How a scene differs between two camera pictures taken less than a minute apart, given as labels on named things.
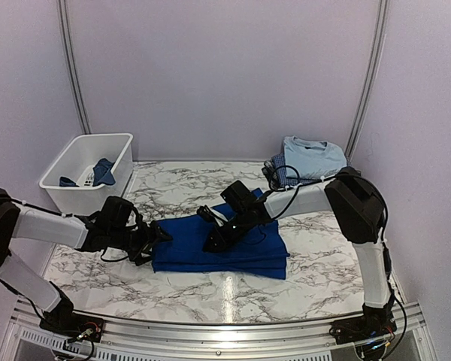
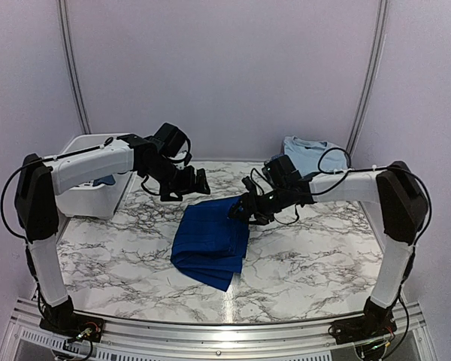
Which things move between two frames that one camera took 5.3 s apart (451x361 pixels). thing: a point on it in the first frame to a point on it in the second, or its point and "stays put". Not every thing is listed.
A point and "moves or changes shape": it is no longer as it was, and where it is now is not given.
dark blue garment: x=257 y=253 moves or changes shape
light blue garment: x=313 y=159 stays put
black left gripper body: x=133 y=243 to x=172 y=180
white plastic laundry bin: x=91 y=168 stays put
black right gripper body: x=243 y=228 to x=262 y=210
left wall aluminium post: x=73 y=66 stays put
